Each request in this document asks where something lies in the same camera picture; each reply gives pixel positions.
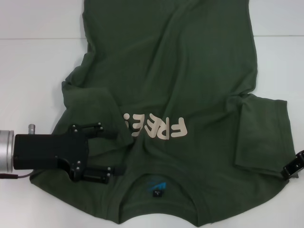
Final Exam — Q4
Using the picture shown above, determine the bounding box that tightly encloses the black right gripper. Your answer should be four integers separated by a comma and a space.
281, 149, 304, 179

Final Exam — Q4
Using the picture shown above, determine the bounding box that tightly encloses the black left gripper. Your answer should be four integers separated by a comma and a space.
14, 121, 124, 185

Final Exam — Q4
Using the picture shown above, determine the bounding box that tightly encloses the dark green printed t-shirt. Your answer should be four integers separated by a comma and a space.
28, 0, 300, 228

